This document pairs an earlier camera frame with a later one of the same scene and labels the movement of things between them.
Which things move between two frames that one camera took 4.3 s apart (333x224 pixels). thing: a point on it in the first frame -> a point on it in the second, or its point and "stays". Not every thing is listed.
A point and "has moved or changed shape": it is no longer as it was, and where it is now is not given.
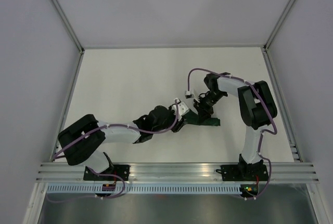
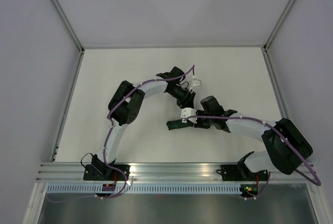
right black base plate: (246, 172) stays
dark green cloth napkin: (192, 117) has moved or changed shape
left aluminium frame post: (62, 13) stays
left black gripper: (178, 125) -> (187, 100)
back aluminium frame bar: (174, 46) stays
